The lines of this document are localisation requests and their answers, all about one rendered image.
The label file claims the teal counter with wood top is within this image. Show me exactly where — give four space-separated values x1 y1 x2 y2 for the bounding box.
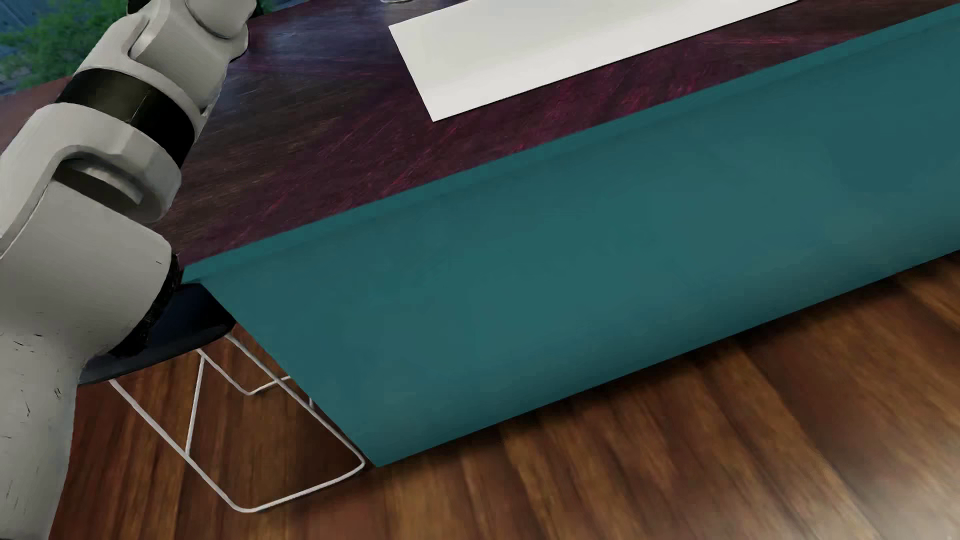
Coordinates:
150 0 960 469

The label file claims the white rectangular mat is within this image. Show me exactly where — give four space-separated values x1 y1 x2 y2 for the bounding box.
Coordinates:
387 0 801 123

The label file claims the green leafy plant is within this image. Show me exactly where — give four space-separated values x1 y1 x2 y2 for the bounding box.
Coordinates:
0 0 129 93

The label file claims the black stool with wire frame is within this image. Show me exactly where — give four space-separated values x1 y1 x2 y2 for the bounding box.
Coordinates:
77 282 368 515

